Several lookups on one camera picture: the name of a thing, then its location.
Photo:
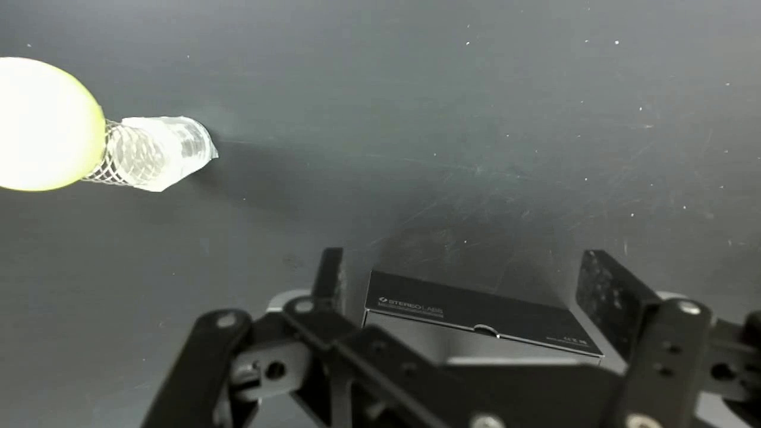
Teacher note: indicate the black box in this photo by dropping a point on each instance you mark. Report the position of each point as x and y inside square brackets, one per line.
[477, 312]

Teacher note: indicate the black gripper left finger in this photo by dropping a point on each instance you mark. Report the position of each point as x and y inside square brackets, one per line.
[238, 372]

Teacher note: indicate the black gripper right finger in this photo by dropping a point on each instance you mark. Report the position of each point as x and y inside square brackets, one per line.
[666, 358]

